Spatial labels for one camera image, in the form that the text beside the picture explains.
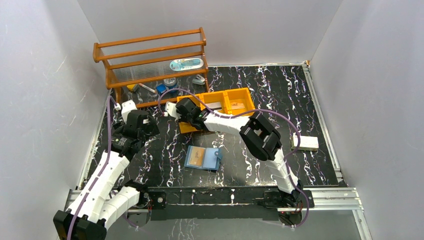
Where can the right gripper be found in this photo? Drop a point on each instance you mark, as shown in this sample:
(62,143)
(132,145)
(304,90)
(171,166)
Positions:
(191,120)

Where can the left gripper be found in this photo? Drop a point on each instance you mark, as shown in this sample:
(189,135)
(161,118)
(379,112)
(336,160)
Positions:
(145,127)

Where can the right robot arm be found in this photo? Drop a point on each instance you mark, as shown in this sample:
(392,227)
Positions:
(260,137)

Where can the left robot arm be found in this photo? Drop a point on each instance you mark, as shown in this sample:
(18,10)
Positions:
(95,209)

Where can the grey striped card in bin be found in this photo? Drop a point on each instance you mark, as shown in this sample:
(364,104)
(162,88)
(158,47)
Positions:
(215,106)

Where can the orange card in holder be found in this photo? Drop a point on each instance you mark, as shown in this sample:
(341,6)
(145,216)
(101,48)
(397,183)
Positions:
(196,156)

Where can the beige card in bin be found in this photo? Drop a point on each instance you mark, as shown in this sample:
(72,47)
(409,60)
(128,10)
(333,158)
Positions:
(237,105)

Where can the left yellow plastic bin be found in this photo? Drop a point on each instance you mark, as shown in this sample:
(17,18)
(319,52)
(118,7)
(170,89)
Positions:
(184,126)

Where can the white stapler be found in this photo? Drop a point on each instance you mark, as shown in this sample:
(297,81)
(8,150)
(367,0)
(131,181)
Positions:
(199,80)

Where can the white blue round tin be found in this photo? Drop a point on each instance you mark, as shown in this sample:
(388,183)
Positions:
(170,82)

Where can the small blue box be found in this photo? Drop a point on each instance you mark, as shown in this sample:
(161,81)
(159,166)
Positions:
(161,88)

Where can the blue white oval package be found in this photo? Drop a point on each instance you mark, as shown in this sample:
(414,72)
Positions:
(185,64)

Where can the wooden shelf rack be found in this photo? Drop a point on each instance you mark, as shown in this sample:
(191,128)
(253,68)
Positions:
(147,59)

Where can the white red marker pen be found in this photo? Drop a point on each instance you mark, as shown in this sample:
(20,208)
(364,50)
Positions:
(147,88)

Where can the right yellow plastic bin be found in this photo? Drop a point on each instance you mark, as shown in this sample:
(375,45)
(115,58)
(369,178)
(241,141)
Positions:
(239,100)

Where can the white rectangular box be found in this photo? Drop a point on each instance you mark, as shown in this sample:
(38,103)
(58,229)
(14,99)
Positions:
(307,143)

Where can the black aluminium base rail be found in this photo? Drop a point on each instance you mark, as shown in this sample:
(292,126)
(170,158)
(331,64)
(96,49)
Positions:
(234,202)

